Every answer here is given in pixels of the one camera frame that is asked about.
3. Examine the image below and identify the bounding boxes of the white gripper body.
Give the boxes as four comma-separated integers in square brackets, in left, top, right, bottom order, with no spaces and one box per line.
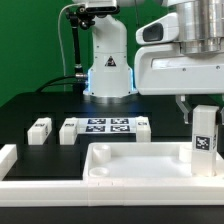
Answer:
[134,12,224,95]

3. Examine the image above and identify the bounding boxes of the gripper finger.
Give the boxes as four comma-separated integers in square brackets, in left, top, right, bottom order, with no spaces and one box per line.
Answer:
[175,95,193,124]
[216,107,224,125]

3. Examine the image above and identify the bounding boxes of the white desk top tray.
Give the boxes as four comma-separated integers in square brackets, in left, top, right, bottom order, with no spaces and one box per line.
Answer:
[83,142,224,185]

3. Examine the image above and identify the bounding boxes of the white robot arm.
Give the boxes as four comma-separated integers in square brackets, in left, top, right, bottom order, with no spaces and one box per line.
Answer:
[72,0,224,123]

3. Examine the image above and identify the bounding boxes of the fiducial marker plate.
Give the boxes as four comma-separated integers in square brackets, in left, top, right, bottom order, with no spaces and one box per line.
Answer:
[77,117,136,134]

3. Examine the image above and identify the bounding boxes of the white U-shaped fence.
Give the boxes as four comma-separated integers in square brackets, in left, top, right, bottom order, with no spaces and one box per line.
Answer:
[0,144,224,207]

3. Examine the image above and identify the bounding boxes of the camera on mount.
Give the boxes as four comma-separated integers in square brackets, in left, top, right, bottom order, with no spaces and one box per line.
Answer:
[85,0,118,14]

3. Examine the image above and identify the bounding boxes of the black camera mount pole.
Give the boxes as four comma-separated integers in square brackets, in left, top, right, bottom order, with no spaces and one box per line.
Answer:
[66,6,95,76]

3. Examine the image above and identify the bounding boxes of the black cables on table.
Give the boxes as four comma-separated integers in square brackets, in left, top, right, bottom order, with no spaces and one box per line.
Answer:
[34,74,89,93]

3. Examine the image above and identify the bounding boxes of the white cable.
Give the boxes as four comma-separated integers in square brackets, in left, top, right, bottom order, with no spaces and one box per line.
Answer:
[57,3,81,93]

